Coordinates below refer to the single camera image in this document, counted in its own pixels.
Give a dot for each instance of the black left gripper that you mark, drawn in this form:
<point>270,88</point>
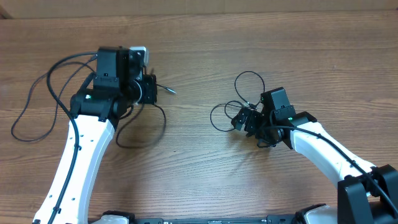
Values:
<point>149,88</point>

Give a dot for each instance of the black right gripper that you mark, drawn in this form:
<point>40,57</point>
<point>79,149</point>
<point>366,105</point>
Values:
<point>245,120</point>

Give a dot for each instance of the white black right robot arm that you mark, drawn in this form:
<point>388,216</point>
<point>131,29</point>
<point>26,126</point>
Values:
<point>366,193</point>

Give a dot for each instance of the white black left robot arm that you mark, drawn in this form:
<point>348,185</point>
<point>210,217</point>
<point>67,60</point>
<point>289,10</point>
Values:
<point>94,114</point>

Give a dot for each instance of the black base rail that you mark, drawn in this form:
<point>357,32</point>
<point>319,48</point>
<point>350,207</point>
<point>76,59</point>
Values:
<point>270,219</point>

